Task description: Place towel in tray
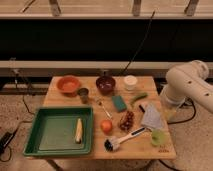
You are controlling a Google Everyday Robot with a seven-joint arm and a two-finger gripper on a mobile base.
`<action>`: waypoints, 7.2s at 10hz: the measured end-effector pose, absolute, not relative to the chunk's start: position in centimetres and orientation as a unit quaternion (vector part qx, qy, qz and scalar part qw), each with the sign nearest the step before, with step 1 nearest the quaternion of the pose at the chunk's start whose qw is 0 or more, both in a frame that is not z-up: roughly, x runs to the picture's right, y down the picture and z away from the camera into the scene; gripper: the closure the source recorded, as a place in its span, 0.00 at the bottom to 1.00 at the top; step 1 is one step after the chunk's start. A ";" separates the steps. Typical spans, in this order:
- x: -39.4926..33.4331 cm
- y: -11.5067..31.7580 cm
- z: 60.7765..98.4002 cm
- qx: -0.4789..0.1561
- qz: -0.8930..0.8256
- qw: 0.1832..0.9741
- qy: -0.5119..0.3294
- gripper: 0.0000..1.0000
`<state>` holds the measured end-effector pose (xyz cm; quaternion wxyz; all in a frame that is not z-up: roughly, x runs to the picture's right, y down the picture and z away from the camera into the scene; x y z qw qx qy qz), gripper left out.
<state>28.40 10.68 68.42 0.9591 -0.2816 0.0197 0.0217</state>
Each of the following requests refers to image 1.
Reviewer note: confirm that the grey towel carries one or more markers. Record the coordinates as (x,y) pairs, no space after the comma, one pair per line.
(152,117)

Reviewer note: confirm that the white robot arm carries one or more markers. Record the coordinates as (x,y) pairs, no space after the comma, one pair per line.
(186,80)

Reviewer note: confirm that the green plastic tray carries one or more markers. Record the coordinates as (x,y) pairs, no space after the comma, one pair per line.
(53,132)

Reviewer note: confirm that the dark red bowl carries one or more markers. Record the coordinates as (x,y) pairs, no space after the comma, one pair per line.
(105,84)

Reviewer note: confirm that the green sponge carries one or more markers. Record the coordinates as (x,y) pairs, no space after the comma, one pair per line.
(119,103)

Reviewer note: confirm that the white cup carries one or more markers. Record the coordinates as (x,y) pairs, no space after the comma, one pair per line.
(130,82)

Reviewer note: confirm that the small metal cup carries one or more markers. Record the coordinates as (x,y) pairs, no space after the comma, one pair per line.
(84,95)

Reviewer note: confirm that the metal spoon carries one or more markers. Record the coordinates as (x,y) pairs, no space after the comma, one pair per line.
(104,109)

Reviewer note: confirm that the orange bowl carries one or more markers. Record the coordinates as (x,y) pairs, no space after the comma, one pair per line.
(68,85)

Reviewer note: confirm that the orange peach fruit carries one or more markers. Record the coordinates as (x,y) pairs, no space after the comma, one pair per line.
(106,126)

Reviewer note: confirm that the bunch of red grapes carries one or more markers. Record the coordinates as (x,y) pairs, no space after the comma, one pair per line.
(127,121)

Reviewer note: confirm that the yellow corn cob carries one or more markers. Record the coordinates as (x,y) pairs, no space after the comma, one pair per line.
(79,131)

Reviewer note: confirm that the white dish brush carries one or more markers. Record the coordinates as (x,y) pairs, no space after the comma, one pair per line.
(112,143)

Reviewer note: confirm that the light green cup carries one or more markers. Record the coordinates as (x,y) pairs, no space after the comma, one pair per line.
(158,137)

